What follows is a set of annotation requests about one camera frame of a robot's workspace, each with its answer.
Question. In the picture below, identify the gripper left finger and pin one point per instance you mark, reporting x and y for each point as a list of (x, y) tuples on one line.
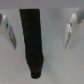
[(8, 31)]

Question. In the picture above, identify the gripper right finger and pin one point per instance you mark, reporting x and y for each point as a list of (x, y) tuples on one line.
[(70, 27)]

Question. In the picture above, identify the white sliding door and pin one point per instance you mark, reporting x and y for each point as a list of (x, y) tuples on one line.
[(53, 50)]

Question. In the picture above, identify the white cabinet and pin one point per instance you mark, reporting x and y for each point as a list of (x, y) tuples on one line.
[(42, 3)]

